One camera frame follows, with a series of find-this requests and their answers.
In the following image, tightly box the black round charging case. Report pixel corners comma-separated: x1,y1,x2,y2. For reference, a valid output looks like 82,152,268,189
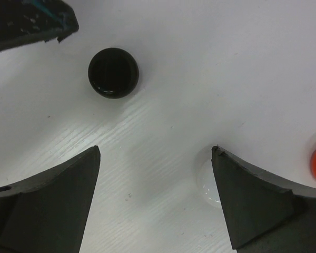
88,47,140,99

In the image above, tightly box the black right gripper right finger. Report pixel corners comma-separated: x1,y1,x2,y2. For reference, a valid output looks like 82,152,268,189
212,145,316,252

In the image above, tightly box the white round charging case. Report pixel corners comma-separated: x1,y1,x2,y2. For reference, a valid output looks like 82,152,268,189
194,145,222,209

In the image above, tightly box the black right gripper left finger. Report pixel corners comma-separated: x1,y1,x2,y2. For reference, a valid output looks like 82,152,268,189
0,146,101,252

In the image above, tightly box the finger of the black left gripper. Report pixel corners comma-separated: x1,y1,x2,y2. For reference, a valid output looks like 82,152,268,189
0,0,79,51

